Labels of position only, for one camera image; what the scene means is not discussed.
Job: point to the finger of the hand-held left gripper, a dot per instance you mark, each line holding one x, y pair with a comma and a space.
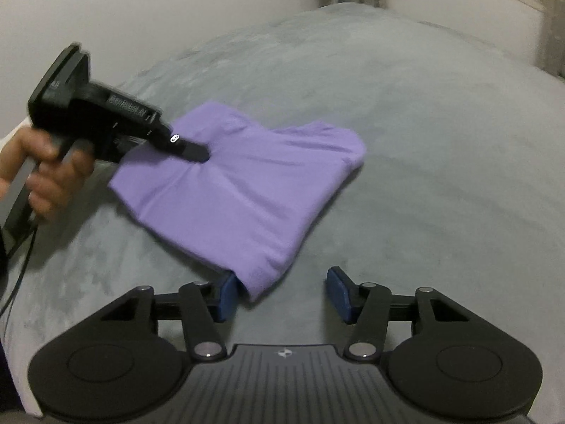
190, 152

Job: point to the purple shirt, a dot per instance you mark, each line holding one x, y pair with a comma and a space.
242, 194

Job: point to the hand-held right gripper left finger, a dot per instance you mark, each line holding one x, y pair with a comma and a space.
227, 296

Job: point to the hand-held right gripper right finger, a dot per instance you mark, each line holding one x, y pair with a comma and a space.
340, 296

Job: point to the person's left hand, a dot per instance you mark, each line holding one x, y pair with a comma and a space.
66, 176

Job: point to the bed with grey blanket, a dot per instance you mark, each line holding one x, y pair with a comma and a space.
397, 141

